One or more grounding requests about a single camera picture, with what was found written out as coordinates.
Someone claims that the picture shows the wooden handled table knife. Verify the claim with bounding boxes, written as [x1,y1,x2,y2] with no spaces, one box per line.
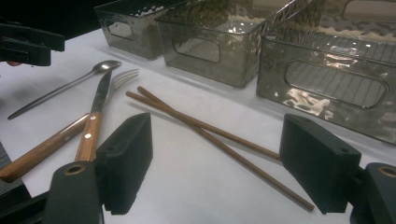
[74,70,113,162]

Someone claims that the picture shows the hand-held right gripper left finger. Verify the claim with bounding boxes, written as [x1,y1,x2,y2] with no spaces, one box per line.
[93,112,154,217]

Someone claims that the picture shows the wooden handled fork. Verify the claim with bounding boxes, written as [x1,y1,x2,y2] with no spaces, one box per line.
[0,68,140,184]

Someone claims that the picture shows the smoky clear plastic bin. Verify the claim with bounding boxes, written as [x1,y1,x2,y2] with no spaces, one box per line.
[154,0,297,89]
[255,0,396,146]
[93,0,188,61]

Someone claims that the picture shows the silver metal spoon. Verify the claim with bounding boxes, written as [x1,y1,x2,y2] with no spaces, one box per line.
[7,60,122,121]

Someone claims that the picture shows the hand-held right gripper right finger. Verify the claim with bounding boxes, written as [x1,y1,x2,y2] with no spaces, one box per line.
[278,113,362,216]

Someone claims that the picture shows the brown wooden chopstick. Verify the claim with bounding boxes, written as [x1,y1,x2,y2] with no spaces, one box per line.
[125,90,282,162]
[136,85,316,213]

